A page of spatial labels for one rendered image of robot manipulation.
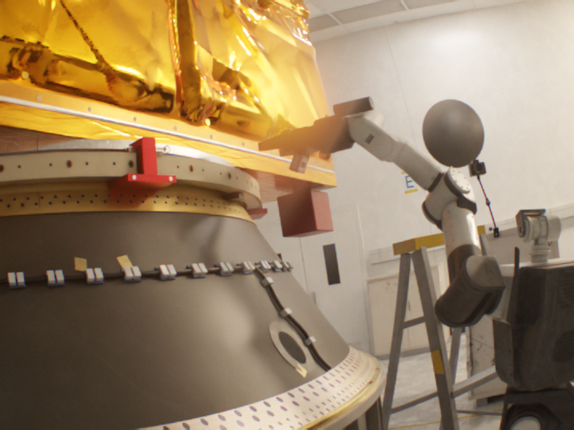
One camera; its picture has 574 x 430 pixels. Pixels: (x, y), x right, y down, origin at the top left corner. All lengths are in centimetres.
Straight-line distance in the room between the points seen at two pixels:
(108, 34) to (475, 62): 788
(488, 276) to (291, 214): 102
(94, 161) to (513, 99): 784
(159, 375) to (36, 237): 32
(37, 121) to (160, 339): 45
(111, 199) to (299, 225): 106
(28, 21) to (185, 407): 73
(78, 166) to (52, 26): 29
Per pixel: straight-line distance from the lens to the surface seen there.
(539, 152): 833
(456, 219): 126
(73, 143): 104
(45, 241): 93
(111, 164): 101
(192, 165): 115
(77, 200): 100
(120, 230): 99
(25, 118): 95
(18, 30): 94
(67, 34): 102
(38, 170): 96
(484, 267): 115
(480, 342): 433
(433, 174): 133
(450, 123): 848
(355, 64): 910
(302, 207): 197
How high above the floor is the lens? 144
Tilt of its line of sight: 8 degrees up
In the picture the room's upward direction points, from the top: 9 degrees counter-clockwise
